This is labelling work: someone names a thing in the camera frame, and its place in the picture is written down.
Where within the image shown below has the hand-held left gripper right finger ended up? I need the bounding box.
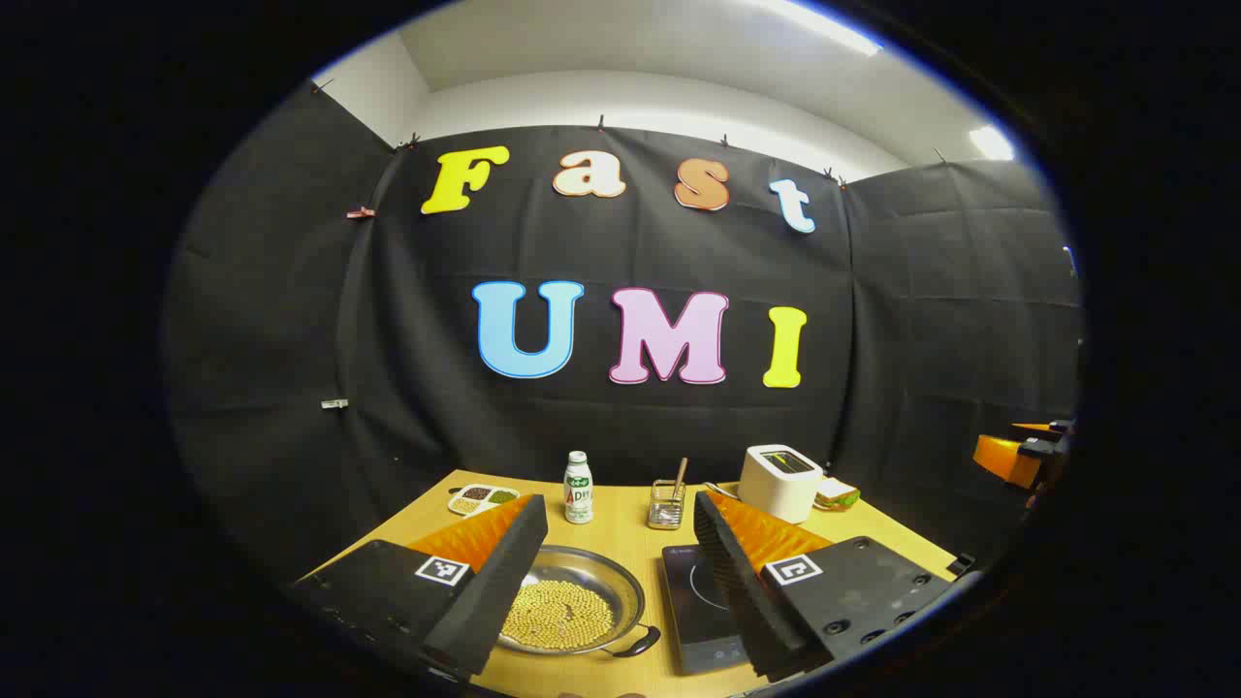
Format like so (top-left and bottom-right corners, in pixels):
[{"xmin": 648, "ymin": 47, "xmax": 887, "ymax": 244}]
[{"xmin": 692, "ymin": 490, "xmax": 975, "ymax": 684}]

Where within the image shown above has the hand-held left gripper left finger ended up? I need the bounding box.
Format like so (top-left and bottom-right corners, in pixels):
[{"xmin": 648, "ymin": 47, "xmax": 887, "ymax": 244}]
[{"xmin": 291, "ymin": 494, "xmax": 549, "ymax": 680}]

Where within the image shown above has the black induction cooktop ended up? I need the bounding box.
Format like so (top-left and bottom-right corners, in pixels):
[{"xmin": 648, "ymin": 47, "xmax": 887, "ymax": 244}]
[{"xmin": 662, "ymin": 544, "xmax": 752, "ymax": 676}]

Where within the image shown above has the pile of yellow soybeans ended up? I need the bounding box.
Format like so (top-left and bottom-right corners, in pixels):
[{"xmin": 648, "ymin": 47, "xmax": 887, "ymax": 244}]
[{"xmin": 501, "ymin": 580, "xmax": 616, "ymax": 650}]

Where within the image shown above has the steel pot with black handles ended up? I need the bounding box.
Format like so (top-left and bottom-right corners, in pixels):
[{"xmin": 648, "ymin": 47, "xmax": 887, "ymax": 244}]
[{"xmin": 497, "ymin": 545, "xmax": 662, "ymax": 658}]

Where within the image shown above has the white divided dish of beans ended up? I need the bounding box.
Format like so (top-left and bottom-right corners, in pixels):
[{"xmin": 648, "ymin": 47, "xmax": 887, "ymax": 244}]
[{"xmin": 447, "ymin": 484, "xmax": 522, "ymax": 518}]

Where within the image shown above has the white toaster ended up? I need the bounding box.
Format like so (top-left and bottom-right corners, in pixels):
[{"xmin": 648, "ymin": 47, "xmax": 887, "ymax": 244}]
[{"xmin": 738, "ymin": 444, "xmax": 825, "ymax": 525}]

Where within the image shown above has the white drink bottle green label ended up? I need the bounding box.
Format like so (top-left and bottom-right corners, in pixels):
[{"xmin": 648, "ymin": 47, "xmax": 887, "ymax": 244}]
[{"xmin": 563, "ymin": 451, "xmax": 594, "ymax": 525}]

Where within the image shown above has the black backdrop cloth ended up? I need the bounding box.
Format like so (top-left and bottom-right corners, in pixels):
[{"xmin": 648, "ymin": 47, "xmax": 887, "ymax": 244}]
[{"xmin": 165, "ymin": 82, "xmax": 1085, "ymax": 583}]

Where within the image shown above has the small ceiling light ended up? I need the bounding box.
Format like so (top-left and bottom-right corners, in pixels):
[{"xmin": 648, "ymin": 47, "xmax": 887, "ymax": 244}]
[{"xmin": 970, "ymin": 124, "xmax": 1016, "ymax": 162}]

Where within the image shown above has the long ceiling light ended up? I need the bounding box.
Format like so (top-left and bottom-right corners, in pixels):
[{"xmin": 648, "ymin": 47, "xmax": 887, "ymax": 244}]
[{"xmin": 756, "ymin": 0, "xmax": 883, "ymax": 56}]

